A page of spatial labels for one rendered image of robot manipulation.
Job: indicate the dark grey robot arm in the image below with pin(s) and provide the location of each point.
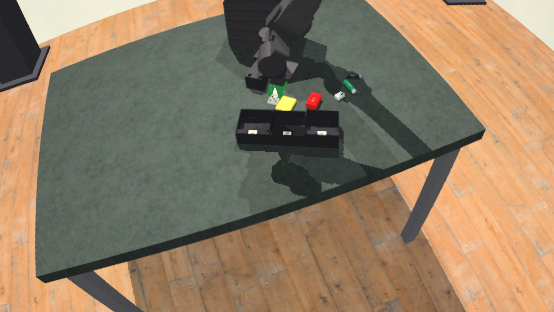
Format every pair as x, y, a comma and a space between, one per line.
269, 60

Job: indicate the white domino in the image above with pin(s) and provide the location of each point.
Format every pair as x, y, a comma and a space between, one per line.
274, 99

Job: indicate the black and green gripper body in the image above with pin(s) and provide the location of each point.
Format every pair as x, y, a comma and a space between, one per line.
292, 67

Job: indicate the red 9v battery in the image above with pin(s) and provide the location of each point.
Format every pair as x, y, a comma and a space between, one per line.
313, 101

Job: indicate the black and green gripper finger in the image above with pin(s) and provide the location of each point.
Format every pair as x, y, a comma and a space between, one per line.
270, 91
279, 90

